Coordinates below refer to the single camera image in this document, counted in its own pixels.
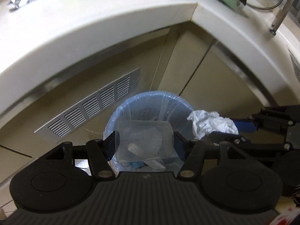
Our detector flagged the clear plastic cup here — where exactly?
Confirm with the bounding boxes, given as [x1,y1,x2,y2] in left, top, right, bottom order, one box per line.
[115,120,175,163]

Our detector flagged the white green carton box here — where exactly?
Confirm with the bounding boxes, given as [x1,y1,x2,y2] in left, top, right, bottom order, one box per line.
[144,159,166,172]

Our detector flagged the grey cabinet vent grille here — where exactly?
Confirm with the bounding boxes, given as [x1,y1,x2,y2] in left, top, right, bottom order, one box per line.
[34,68,140,143]

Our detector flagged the blue lined trash bin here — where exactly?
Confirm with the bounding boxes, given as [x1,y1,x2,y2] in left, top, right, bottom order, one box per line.
[103,91,194,176]

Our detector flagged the blue plastic glove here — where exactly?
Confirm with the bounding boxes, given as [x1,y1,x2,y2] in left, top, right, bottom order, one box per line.
[130,161,145,169]

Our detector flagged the steel dish rack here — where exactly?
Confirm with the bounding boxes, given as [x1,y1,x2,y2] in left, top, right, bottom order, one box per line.
[269,0,299,36]

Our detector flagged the steel sink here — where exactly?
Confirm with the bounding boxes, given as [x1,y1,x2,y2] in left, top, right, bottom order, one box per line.
[288,49,300,82]

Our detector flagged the white plastic bag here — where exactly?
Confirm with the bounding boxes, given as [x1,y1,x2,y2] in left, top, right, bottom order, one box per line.
[187,110,239,140]

